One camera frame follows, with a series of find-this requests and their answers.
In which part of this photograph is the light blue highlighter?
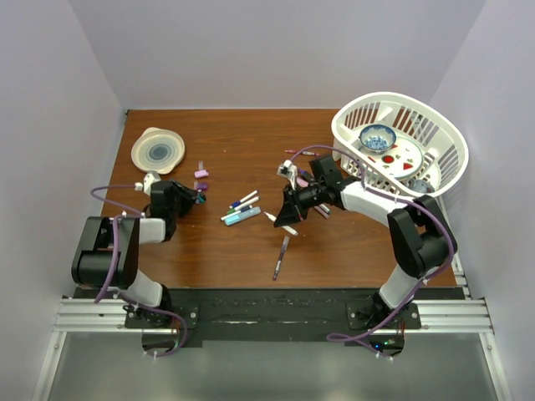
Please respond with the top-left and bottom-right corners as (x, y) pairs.
(225, 206), (262, 226)

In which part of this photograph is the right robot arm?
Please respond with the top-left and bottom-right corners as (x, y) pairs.
(273, 155), (457, 328)

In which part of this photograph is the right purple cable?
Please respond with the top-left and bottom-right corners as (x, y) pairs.
(290, 144), (458, 350)

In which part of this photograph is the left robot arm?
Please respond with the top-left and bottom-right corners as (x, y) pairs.
(71, 173), (206, 328)

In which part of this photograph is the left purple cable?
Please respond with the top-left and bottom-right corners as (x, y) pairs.
(90, 182), (145, 304)

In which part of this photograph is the blue white bowl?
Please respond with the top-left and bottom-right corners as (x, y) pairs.
(359, 124), (397, 153)

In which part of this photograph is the cream swirl plate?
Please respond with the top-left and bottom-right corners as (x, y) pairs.
(130, 127), (186, 175)

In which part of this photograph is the green capped white marker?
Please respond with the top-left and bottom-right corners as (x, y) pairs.
(227, 196), (260, 215)

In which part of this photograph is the pink highlighter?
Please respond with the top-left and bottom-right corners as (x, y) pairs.
(296, 177), (308, 188)

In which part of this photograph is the dark blue white marker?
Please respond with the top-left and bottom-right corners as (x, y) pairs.
(220, 206), (252, 221)

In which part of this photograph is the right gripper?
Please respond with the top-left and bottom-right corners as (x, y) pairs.
(275, 182), (326, 227)

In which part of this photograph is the blue capped white marker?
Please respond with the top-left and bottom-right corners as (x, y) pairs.
(229, 190), (258, 210)

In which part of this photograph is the aluminium rail frame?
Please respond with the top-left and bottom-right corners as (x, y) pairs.
(39, 211), (508, 400)

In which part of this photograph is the teal capped white marker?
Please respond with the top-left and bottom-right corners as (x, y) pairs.
(319, 204), (331, 215)

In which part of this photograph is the white fruit pattern plate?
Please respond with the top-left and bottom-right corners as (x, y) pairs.
(368, 137), (424, 180)

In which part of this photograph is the red pen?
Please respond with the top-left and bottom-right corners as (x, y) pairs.
(284, 150), (319, 157)

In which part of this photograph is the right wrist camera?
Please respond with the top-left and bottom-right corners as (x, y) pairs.
(277, 160), (298, 190)

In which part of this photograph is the dark purple pen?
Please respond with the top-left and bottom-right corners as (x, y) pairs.
(273, 236), (290, 281)

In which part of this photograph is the white laundry basket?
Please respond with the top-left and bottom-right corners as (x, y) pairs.
(331, 92), (469, 197)

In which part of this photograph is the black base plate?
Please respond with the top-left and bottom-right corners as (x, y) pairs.
(125, 286), (466, 350)

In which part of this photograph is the grey patterned cup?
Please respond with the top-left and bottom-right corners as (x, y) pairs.
(408, 179), (435, 194)

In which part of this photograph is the purple cable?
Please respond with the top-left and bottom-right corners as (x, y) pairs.
(290, 144), (458, 350)
(90, 182), (145, 304)

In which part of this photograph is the pink clear pen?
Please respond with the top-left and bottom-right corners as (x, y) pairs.
(314, 206), (329, 219)

